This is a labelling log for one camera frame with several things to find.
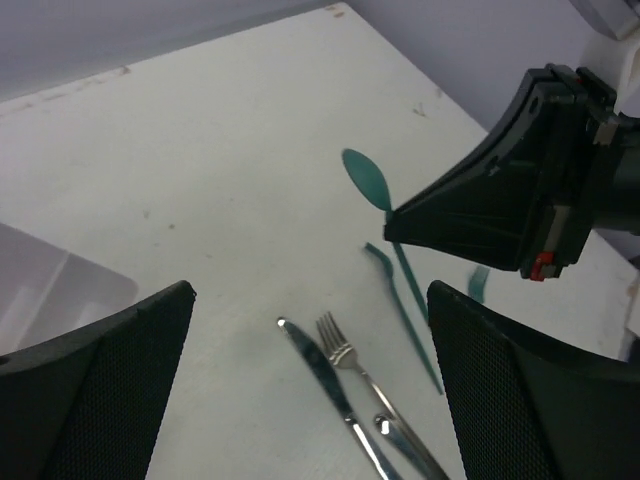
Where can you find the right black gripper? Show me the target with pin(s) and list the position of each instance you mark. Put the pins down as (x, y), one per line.
(552, 181)

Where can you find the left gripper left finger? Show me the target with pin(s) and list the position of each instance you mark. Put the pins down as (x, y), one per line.
(89, 404)

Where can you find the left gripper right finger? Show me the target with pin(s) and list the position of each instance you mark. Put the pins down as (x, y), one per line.
(527, 406)

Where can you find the teal plastic fork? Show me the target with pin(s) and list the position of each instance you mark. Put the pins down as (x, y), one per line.
(477, 283)

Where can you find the teal plastic knife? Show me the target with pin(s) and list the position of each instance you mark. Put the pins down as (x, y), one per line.
(388, 271)

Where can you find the teal plastic spoon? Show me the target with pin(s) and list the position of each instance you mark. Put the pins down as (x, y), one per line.
(371, 183)

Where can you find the crossing metal knife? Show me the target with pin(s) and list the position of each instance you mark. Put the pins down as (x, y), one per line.
(389, 427)

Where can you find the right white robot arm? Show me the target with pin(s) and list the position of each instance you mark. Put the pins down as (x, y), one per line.
(612, 54)

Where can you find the white three-compartment container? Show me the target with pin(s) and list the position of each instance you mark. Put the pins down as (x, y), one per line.
(47, 291)

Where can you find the upright metal fork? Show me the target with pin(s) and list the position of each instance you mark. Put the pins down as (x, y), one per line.
(343, 355)

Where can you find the long upright metal knife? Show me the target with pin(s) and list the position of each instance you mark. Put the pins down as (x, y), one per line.
(326, 376)

